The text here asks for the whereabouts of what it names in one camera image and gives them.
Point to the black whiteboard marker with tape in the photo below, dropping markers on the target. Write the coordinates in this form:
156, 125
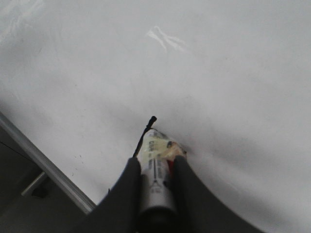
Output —
156, 153

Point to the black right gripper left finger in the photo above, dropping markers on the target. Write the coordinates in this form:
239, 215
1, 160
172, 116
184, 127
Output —
118, 211

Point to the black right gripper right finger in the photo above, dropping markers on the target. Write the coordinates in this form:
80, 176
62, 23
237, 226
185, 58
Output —
199, 210

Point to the grey whiteboard support bracket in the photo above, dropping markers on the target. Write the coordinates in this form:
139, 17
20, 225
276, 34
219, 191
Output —
36, 183

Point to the white whiteboard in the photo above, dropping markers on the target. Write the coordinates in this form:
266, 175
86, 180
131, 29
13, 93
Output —
229, 80

